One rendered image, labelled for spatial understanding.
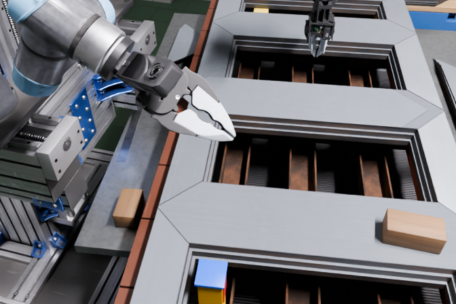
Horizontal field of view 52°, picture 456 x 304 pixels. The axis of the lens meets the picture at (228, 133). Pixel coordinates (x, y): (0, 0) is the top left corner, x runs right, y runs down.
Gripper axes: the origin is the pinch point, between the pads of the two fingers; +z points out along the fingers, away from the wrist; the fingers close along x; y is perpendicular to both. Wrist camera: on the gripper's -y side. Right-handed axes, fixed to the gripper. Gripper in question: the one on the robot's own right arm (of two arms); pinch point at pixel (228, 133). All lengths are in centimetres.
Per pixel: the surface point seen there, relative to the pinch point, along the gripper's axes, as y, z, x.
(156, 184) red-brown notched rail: 54, 0, 14
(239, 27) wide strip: 98, -4, -49
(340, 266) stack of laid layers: 26.0, 39.7, 5.8
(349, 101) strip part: 60, 34, -38
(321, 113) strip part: 58, 28, -29
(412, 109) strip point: 54, 49, -45
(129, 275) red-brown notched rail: 36.0, 4.4, 32.2
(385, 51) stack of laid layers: 80, 42, -68
